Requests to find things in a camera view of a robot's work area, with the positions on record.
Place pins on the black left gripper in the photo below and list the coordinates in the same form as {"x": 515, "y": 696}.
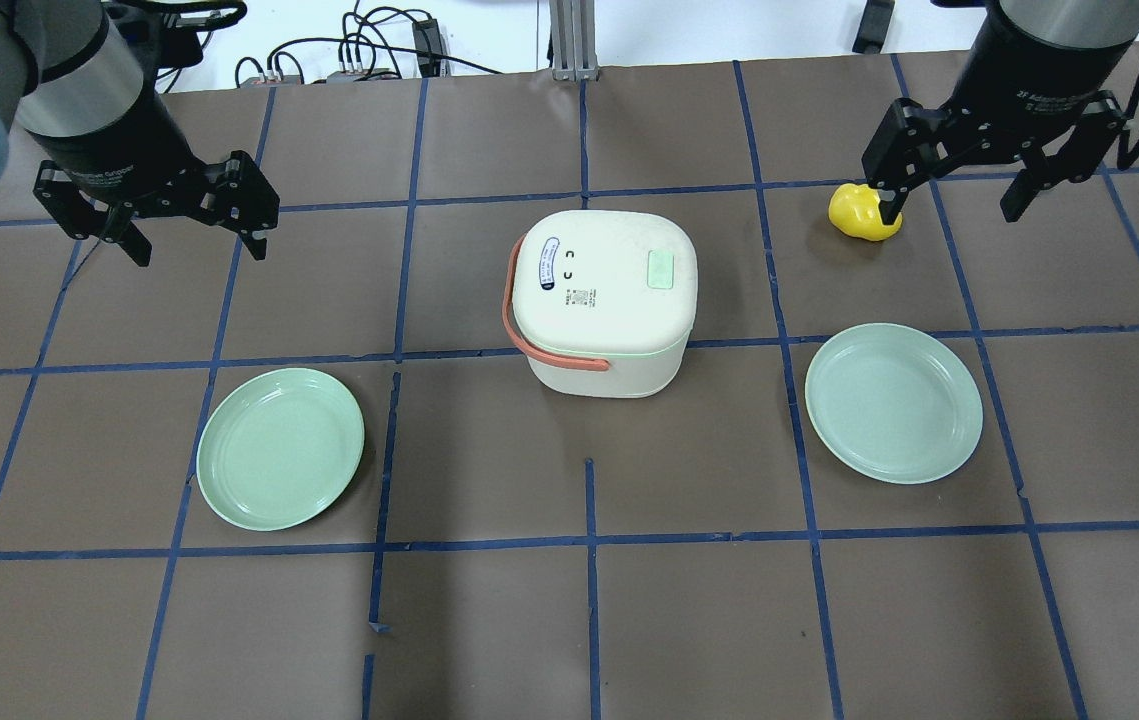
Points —
{"x": 119, "y": 143}

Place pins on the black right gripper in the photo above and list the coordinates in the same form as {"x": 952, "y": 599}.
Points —
{"x": 1021, "y": 78}

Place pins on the white rice cooker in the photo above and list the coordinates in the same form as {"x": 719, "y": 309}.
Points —
{"x": 601, "y": 303}

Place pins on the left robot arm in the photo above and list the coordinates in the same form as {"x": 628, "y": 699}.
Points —
{"x": 18, "y": 63}

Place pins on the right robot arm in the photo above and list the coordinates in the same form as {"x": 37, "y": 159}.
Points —
{"x": 1032, "y": 92}

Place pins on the yellow toy potato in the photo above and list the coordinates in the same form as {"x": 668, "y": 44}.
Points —
{"x": 854, "y": 210}

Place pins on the black power adapter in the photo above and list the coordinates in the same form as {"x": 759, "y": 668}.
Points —
{"x": 872, "y": 29}

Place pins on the green plate on left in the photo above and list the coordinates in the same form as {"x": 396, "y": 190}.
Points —
{"x": 280, "y": 449}

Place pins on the green plate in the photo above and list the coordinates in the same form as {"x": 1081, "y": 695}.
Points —
{"x": 894, "y": 404}
{"x": 280, "y": 449}

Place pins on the green plate on right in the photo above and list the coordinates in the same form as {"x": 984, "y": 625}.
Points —
{"x": 894, "y": 404}

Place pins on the aluminium frame post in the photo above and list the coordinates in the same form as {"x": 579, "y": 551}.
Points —
{"x": 573, "y": 41}

